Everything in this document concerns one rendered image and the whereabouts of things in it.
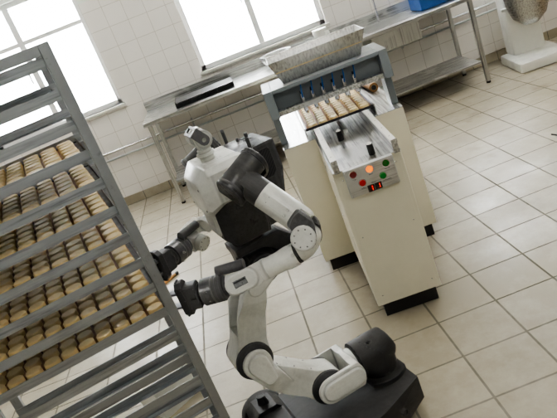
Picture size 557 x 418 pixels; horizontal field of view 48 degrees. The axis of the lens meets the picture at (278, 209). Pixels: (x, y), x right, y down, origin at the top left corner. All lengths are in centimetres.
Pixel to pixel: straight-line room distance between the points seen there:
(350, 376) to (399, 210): 93
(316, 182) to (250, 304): 157
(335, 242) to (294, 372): 152
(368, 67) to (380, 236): 105
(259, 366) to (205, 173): 74
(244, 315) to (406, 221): 114
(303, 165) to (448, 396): 157
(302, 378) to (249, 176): 91
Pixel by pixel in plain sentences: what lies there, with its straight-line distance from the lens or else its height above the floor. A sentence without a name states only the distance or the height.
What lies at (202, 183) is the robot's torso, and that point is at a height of 125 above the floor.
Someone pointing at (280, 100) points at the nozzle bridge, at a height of 110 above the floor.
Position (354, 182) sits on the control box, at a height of 77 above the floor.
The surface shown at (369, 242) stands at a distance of 311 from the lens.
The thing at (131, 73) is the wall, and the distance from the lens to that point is 685.
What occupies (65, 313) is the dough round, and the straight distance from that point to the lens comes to 210.
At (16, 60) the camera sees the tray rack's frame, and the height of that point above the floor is 180.
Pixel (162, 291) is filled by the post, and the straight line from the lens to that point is 196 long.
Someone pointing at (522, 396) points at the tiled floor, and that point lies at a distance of 271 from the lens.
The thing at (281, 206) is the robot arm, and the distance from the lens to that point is 188.
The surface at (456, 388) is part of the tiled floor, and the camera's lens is 280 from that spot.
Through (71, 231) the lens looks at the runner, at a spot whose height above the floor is 132.
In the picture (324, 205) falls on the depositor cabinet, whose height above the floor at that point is 44.
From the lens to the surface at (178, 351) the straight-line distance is 255.
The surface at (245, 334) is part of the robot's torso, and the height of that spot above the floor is 66.
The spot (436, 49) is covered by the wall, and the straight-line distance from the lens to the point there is 730.
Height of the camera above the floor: 179
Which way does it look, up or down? 20 degrees down
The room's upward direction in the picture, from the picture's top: 21 degrees counter-clockwise
